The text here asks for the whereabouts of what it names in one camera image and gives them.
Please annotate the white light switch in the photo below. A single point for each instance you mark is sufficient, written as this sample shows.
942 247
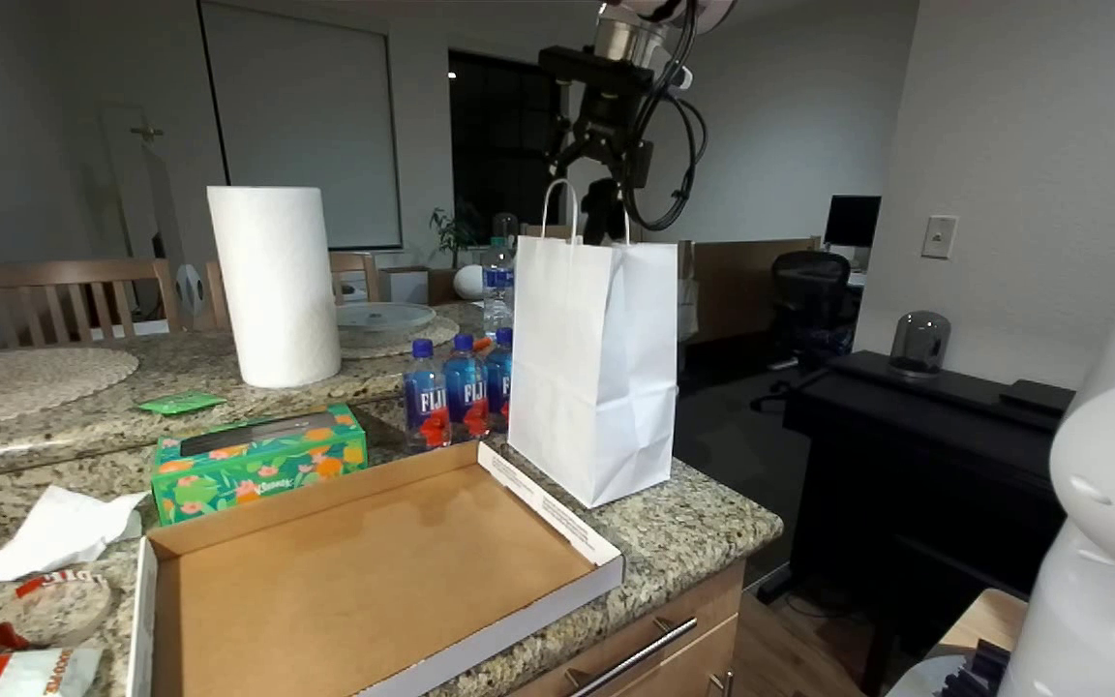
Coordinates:
940 237

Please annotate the white paper napkin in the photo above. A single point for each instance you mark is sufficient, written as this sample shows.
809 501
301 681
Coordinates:
57 528

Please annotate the cardboard floor box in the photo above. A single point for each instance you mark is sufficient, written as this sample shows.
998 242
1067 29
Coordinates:
984 620

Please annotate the dark computer monitor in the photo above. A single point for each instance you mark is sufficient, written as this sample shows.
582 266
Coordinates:
852 222

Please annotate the small grey speaker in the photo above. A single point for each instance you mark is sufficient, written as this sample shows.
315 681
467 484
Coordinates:
924 341

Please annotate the dark window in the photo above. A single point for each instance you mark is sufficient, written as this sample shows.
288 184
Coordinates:
501 141

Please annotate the blue capped water bottle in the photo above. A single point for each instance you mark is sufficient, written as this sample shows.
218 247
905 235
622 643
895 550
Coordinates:
425 399
501 380
467 394
501 311

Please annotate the small green packet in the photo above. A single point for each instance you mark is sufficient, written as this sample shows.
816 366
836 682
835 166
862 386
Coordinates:
177 406

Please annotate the black office chair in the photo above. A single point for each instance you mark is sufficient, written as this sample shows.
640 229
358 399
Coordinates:
809 295

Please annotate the red white snack packet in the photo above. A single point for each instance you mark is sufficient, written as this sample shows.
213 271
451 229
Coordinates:
18 673

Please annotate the white paper bag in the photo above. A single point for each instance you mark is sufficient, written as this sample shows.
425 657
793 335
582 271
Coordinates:
599 372

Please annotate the green tissue box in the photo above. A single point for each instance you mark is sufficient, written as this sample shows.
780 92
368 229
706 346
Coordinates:
261 466

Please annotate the beige speckled pouch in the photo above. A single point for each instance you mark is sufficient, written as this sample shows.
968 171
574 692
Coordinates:
61 606

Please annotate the cardboard cover box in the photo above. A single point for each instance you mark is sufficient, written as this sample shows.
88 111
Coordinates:
364 583

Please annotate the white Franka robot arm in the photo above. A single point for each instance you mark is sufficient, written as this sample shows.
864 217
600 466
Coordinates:
1101 583

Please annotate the wooden desk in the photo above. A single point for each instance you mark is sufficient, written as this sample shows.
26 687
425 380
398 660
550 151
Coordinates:
733 292

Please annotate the grey closet door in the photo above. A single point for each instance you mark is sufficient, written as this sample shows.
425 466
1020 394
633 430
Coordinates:
301 118

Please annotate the black digital piano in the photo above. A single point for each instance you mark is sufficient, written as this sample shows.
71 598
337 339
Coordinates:
919 451

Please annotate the white round vase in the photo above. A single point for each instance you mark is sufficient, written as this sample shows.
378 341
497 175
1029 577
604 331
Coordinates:
470 282

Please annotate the round glass lid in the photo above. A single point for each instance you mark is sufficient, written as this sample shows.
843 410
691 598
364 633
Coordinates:
384 318

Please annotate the small green houseplant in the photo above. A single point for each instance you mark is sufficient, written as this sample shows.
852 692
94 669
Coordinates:
467 235

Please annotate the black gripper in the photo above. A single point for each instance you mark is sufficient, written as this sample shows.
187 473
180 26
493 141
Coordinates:
608 118

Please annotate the wooden counter base cabinet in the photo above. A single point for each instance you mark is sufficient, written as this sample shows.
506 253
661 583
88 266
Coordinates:
698 613

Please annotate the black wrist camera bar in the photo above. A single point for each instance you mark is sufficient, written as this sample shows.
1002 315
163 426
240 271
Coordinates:
599 69

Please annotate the round woven placemat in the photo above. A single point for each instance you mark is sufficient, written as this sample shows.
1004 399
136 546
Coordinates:
390 346
30 386

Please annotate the white paper towel roll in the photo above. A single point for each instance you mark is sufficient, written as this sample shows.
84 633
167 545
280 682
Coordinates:
274 283

